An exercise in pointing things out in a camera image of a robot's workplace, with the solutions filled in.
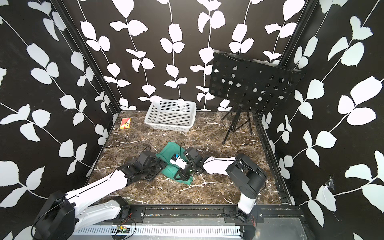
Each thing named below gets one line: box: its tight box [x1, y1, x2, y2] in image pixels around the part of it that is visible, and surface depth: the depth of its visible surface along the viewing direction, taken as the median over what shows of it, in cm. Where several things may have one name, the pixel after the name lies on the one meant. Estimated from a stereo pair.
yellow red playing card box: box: [120, 117, 132, 129], surface depth 113 cm
